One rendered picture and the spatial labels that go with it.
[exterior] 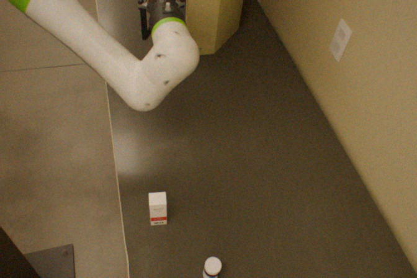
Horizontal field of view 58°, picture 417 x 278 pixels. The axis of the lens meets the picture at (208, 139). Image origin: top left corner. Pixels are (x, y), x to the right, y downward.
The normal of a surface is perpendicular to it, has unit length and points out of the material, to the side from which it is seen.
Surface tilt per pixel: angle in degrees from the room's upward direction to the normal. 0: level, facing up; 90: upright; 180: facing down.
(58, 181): 0
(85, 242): 0
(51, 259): 0
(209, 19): 90
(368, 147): 90
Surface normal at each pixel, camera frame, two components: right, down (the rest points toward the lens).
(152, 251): 0.07, -0.63
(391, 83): -0.97, 0.14
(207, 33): 0.24, 0.77
